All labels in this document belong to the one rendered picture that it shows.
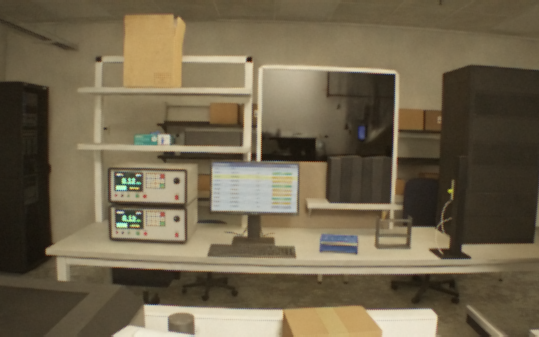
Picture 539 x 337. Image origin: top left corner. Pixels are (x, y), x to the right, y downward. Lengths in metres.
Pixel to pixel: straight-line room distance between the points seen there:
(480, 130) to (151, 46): 1.96
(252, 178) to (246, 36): 2.96
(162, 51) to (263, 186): 0.97
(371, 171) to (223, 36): 2.99
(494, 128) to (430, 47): 2.89
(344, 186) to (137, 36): 1.52
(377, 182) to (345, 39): 2.80
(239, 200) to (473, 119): 1.42
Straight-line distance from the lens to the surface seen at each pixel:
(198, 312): 1.34
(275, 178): 2.46
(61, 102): 5.65
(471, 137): 2.69
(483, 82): 2.74
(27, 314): 0.88
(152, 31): 2.67
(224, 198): 2.47
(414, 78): 5.39
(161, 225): 2.47
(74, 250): 2.42
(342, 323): 1.15
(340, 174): 2.69
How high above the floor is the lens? 1.53
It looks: 5 degrees down
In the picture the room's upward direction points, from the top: 1 degrees clockwise
